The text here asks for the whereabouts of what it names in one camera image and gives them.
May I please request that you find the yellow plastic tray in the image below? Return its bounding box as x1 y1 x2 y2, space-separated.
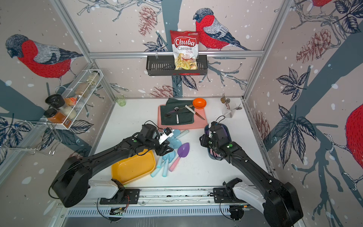
111 150 157 185

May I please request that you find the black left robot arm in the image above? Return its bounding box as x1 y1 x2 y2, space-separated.
49 124 174 208

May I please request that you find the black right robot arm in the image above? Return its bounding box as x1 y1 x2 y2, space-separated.
199 122 303 227

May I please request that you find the teal storage box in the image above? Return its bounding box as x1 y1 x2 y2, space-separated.
204 123 232 161

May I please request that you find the pink cutting board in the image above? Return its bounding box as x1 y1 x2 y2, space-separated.
157 105 208 131

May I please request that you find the clear cup with utensils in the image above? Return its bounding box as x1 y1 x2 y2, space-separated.
220 93 243 118

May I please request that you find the dark metal spoon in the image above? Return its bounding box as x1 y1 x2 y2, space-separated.
164 107 186 117

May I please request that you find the orange bowl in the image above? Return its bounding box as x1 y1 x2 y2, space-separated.
192 98 207 109

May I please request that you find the dark green cloth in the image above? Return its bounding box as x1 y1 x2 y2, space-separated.
160 98 194 125

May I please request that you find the small green glass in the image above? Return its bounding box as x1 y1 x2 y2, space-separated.
116 95 126 107

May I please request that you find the Chuba cassava chips bag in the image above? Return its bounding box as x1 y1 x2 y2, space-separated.
170 30 199 70

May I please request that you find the orange spice jar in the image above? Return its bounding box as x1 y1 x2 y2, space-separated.
44 108 66 124

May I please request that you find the black lid spice jar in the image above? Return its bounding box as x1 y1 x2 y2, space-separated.
45 94 66 109

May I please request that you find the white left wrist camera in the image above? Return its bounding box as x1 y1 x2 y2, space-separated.
158 127 174 145

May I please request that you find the light blue shovel white handle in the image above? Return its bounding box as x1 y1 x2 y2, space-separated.
168 130 190 149

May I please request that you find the white handled knife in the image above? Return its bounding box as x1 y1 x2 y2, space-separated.
185 105 205 120

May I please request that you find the white handled small spoon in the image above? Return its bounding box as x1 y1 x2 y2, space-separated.
175 107 179 124

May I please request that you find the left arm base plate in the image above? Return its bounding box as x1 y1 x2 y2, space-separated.
99 189 141 205

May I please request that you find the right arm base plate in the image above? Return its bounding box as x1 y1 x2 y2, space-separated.
210 178 245 203

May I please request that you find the black wire basket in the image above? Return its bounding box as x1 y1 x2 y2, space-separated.
146 55 208 76

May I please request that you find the white wire spice rack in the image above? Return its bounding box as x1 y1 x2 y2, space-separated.
55 69 104 130

